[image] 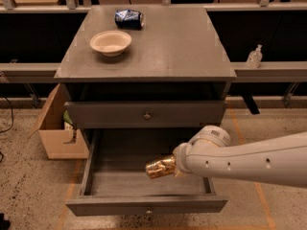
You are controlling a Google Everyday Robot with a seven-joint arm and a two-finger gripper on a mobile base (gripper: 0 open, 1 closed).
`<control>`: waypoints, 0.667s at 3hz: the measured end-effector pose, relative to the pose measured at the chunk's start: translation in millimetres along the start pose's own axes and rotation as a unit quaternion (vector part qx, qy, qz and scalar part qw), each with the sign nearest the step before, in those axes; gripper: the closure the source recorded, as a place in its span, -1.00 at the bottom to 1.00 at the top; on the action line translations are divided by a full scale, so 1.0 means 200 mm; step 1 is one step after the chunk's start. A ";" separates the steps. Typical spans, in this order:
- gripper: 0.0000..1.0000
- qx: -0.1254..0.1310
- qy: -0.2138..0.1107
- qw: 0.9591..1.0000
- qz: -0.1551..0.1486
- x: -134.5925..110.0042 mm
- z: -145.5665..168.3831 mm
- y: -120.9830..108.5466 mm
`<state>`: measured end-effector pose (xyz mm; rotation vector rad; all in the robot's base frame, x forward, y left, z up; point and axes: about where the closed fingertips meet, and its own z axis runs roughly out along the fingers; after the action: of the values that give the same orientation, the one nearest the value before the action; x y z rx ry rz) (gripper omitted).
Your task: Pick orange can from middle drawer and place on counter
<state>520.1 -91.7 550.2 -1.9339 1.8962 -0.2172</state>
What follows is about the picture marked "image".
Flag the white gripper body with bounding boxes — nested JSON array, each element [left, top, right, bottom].
[[173, 143, 192, 177]]

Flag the orange soda can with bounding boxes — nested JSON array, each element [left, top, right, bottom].
[[145, 155, 176, 179]]

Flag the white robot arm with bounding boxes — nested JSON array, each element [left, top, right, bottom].
[[175, 126, 307, 188]]

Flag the closed grey top drawer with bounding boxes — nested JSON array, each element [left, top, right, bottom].
[[64, 101, 226, 128]]

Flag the brass top drawer knob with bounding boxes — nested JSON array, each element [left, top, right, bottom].
[[143, 112, 152, 121]]

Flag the open grey middle drawer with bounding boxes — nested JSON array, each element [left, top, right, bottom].
[[66, 128, 227, 217]]

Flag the grey wooden drawer cabinet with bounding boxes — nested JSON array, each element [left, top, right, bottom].
[[54, 5, 237, 136]]

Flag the crushed blue soda can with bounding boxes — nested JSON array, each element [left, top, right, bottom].
[[114, 9, 144, 30]]

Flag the clear hand sanitizer bottle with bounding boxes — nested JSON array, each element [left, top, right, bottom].
[[246, 44, 262, 69]]

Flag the white paper bowl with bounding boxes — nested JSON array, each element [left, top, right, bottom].
[[90, 31, 131, 57]]

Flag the open cardboard box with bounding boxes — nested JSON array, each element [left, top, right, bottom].
[[29, 83, 89, 159]]

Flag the black cable on floor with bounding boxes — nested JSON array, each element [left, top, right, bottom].
[[0, 96, 15, 163]]

